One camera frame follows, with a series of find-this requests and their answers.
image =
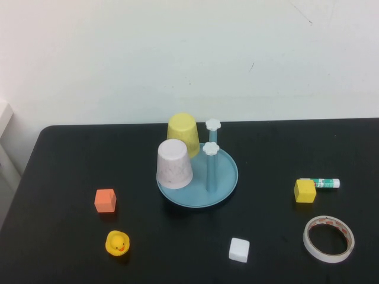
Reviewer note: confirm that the pink plastic cup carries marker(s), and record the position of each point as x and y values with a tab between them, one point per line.
173	168

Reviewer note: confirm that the yellow plastic cup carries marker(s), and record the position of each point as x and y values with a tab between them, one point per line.
183	127

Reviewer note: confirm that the blue cup stand with pegs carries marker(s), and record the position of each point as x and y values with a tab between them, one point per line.
213	192

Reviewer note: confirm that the orange cube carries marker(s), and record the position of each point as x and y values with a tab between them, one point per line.
104	202

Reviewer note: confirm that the white cube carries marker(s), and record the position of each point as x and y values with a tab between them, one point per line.
238	250

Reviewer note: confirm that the yellow rubber duck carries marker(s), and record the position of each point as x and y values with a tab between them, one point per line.
117	244

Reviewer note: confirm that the yellow cube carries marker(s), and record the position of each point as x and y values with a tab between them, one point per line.
305	192

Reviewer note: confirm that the green and white glue stick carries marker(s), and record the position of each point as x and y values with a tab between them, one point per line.
325	183

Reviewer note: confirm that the white tape roll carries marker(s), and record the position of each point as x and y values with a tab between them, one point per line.
308	248

